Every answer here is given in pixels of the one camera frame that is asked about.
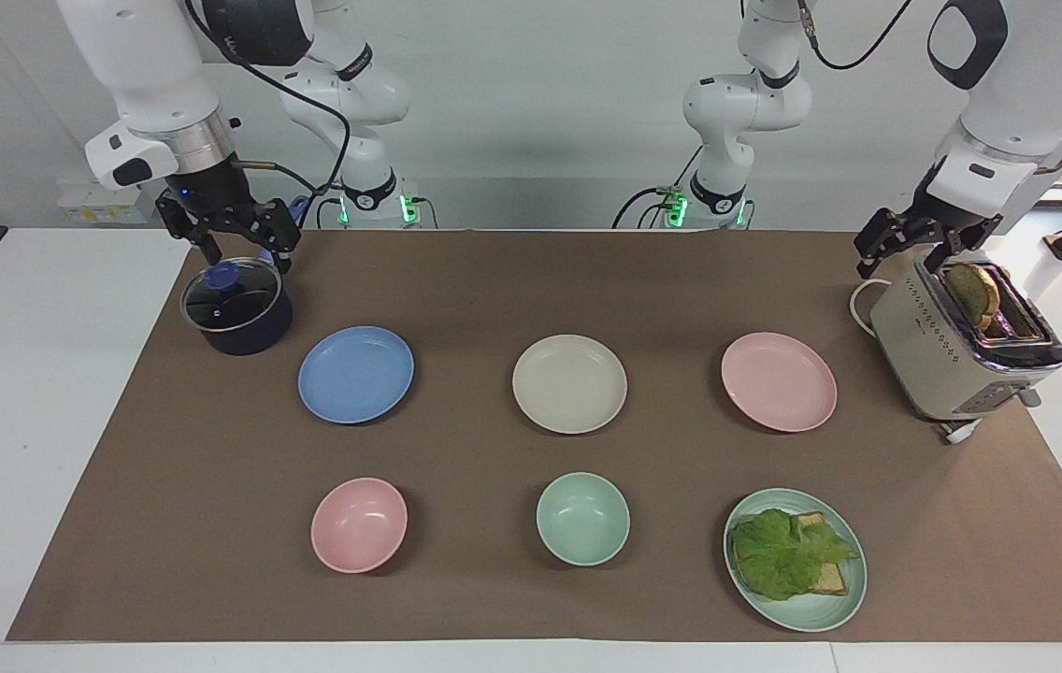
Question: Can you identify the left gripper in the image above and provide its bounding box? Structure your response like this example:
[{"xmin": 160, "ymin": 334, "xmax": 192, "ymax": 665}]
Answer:
[{"xmin": 853, "ymin": 165, "xmax": 1005, "ymax": 280}]

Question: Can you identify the green bowl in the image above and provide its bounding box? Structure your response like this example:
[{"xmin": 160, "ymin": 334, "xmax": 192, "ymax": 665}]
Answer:
[{"xmin": 536, "ymin": 471, "xmax": 632, "ymax": 567}]

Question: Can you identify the pink bowl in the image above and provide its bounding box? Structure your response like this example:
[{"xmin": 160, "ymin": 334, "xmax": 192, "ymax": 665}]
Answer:
[{"xmin": 310, "ymin": 477, "xmax": 409, "ymax": 575}]

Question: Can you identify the glass lid with blue knob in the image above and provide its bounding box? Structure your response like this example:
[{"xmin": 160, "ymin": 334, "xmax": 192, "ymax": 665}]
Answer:
[{"xmin": 180, "ymin": 259, "xmax": 283, "ymax": 334}]

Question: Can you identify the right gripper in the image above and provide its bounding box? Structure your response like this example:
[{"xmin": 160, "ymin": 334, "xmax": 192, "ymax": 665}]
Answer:
[{"xmin": 154, "ymin": 155, "xmax": 301, "ymax": 275}]

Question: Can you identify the dark blue pot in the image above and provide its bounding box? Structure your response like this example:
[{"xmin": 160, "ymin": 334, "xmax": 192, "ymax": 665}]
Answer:
[{"xmin": 179, "ymin": 195, "xmax": 310, "ymax": 357}]

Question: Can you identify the cream toaster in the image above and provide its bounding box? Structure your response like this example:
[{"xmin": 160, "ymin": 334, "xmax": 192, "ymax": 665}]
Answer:
[{"xmin": 869, "ymin": 250, "xmax": 1062, "ymax": 423}]

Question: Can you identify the green lettuce leaf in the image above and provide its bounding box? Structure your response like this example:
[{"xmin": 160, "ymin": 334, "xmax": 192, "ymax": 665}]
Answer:
[{"xmin": 731, "ymin": 508, "xmax": 862, "ymax": 602}]

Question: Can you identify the pink plate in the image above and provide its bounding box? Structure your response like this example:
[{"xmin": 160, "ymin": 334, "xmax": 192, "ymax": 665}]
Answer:
[{"xmin": 720, "ymin": 331, "xmax": 839, "ymax": 434}]

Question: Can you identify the green plate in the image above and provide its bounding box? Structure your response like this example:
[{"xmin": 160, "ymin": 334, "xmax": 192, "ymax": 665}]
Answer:
[{"xmin": 724, "ymin": 488, "xmax": 868, "ymax": 634}]

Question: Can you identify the toasted bread slice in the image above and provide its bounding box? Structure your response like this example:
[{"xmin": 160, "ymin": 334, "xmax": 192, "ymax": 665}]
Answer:
[{"xmin": 943, "ymin": 261, "xmax": 1002, "ymax": 331}]

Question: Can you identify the beige plate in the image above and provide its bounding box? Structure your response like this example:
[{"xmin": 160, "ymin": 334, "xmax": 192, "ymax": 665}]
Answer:
[{"xmin": 511, "ymin": 334, "xmax": 629, "ymax": 436}]

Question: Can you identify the blue plate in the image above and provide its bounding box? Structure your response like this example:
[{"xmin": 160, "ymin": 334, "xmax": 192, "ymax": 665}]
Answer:
[{"xmin": 297, "ymin": 325, "xmax": 416, "ymax": 426}]

